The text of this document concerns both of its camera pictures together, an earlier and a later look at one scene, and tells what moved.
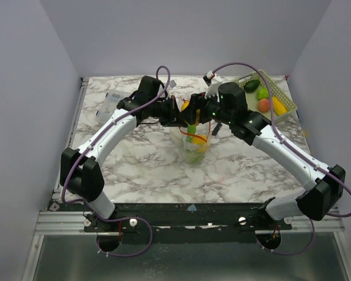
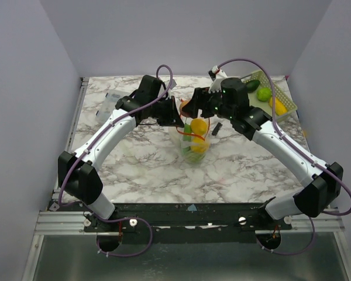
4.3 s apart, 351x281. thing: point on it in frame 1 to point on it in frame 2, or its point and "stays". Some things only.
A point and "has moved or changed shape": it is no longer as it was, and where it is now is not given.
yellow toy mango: (278, 107) stays
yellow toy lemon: (185, 105) has moved or changed shape
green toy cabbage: (193, 157) stays
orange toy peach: (264, 105) has moved or changed shape
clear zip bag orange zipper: (196, 138) stays
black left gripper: (174, 113) stays
